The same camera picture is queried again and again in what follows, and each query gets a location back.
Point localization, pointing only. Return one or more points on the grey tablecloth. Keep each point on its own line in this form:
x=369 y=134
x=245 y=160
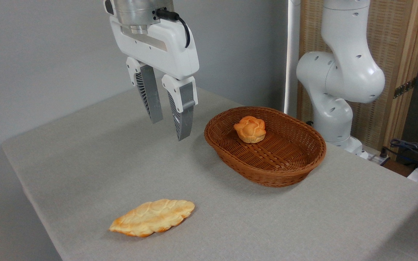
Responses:
x=122 y=163

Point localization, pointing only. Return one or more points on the black metal screen hinge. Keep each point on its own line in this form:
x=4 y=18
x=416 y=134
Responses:
x=405 y=88

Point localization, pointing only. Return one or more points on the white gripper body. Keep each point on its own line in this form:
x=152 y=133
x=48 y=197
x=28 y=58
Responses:
x=162 y=50

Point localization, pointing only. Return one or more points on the white vertical pole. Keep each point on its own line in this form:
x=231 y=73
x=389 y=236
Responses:
x=291 y=54

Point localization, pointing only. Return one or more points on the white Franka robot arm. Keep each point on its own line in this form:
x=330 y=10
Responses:
x=347 y=72

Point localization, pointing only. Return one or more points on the white power strip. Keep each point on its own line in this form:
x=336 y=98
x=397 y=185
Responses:
x=376 y=158

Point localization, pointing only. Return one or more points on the small round flower-shaped bread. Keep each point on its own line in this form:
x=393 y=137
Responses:
x=249 y=129

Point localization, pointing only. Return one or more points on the brown woven wicker basket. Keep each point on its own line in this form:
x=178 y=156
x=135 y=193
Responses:
x=281 y=161

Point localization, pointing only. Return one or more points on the long leaf-shaped bread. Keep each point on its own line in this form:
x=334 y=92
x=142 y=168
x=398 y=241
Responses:
x=151 y=217

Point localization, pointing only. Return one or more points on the woven wooden folding screen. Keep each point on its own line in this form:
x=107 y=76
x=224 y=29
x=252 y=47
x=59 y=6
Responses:
x=394 y=43

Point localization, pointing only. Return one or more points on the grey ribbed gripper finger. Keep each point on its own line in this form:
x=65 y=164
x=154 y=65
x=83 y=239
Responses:
x=150 y=94
x=185 y=108

